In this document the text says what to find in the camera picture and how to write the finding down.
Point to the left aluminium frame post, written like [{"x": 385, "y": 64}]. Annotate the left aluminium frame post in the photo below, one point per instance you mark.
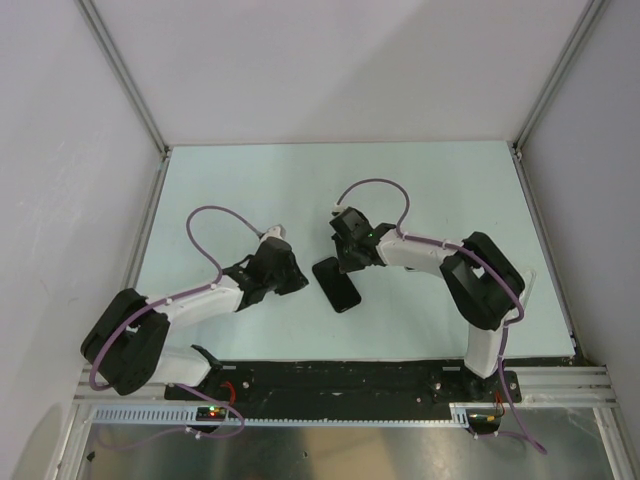
[{"x": 114, "y": 58}]

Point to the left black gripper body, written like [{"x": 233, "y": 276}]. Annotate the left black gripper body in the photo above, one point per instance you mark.
[{"x": 285, "y": 280}]

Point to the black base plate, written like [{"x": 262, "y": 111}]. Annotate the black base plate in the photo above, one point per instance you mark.
[{"x": 349, "y": 388}]

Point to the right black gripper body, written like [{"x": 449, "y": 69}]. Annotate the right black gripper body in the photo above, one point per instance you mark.
[{"x": 347, "y": 258}]

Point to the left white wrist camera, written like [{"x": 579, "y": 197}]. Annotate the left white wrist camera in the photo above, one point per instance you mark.
[{"x": 276, "y": 231}]

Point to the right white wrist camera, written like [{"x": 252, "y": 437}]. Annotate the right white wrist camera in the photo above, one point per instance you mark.
[{"x": 337, "y": 209}]

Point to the clear phone case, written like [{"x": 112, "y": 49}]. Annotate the clear phone case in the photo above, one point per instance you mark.
[{"x": 529, "y": 276}]

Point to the aluminium frame post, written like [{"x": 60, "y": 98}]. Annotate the aluminium frame post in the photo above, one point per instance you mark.
[
  {"x": 114, "y": 58},
  {"x": 579, "y": 36}
]

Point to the right aluminium frame post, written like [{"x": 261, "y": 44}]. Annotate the right aluminium frame post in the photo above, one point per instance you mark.
[{"x": 579, "y": 36}]

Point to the black smartphone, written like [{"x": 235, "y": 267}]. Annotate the black smartphone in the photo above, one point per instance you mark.
[{"x": 338, "y": 288}]

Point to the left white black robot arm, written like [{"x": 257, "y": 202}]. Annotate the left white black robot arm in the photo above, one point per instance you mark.
[{"x": 127, "y": 346}]

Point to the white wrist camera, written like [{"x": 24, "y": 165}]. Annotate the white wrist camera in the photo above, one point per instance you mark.
[
  {"x": 337, "y": 209},
  {"x": 276, "y": 231}
]

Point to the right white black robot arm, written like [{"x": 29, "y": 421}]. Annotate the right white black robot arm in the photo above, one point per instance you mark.
[{"x": 484, "y": 285}]

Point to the slotted cable duct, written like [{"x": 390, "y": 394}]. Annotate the slotted cable duct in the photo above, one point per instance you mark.
[{"x": 450, "y": 416}]

